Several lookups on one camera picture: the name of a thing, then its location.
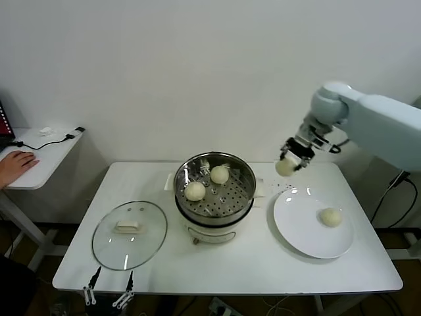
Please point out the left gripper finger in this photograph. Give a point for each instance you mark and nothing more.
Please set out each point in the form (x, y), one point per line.
(126, 294)
(89, 293)

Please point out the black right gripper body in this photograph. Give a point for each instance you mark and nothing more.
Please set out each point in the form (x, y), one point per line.
(301, 149)

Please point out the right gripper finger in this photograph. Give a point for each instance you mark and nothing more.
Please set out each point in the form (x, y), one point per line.
(304, 162)
(284, 152)

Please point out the white steamed baozi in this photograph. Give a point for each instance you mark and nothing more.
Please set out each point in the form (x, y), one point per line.
(219, 174)
(329, 217)
(195, 191)
(285, 167)

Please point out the stainless steel steamer basket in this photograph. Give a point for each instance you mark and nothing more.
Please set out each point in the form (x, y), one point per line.
(227, 205)

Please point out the person's bare hand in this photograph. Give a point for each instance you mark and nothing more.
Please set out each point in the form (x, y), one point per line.
(16, 166)

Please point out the white round plate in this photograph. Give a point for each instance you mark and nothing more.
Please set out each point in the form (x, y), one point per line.
(302, 227)

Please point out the white power strip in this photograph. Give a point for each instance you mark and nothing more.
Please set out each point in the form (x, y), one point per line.
(223, 307)

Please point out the white electric cooker base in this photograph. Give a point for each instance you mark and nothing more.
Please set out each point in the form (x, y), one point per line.
(210, 230)

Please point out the white side table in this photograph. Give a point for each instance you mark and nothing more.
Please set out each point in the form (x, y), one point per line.
(56, 158)

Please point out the small white crumpled object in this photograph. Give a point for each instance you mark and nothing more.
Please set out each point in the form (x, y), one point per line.
(46, 131)

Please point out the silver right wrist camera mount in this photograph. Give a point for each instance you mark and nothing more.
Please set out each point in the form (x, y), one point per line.
(317, 138)

